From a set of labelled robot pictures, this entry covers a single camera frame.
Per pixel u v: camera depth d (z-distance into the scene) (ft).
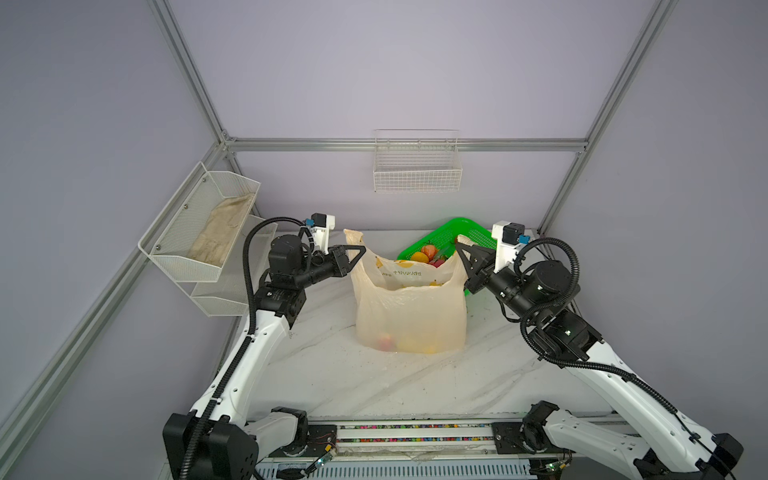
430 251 3.32
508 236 1.64
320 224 2.06
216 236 2.58
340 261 2.01
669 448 1.28
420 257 3.22
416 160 3.12
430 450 2.40
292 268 1.79
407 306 2.30
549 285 1.44
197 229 2.61
